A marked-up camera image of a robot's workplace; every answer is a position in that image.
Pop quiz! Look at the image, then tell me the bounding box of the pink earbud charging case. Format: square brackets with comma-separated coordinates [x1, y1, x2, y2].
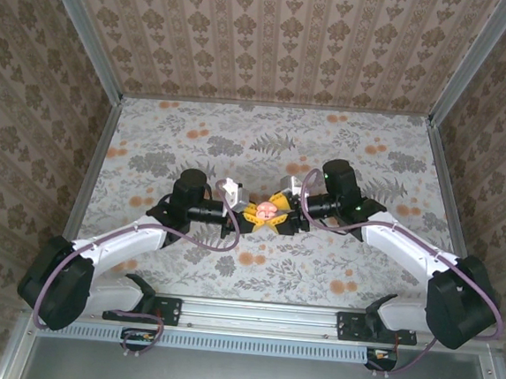
[253, 199, 280, 223]

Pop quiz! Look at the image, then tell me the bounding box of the small black circuit board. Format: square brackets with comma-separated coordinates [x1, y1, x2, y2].
[363, 345, 400, 374]
[118, 326, 158, 353]

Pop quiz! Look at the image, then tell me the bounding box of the aluminium mounting rail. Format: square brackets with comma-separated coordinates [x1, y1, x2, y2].
[23, 282, 506, 358]

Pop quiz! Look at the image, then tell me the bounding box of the aluminium table side rail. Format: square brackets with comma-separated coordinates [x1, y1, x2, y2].
[63, 94, 124, 240]
[413, 117, 486, 265]

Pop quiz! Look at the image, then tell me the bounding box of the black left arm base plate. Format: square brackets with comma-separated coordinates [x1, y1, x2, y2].
[102, 290, 183, 328]

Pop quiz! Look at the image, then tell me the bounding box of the grey slotted cable duct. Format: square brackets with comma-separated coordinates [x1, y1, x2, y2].
[37, 317, 372, 367]

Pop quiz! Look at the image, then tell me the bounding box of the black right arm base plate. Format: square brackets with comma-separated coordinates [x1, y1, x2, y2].
[335, 310, 420, 347]

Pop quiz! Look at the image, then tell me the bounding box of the aluminium frame post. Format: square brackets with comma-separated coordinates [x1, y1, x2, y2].
[29, 0, 133, 104]
[426, 0, 506, 135]

